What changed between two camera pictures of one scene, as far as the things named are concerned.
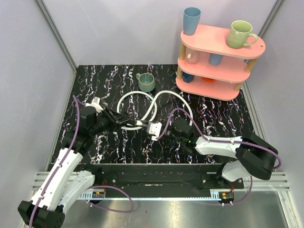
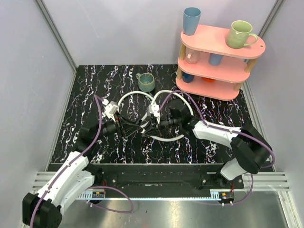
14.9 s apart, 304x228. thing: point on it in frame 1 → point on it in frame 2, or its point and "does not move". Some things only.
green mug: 239,34 does not move
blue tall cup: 191,18 does not move
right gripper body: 169,134 → 166,122
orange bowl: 208,80 does not move
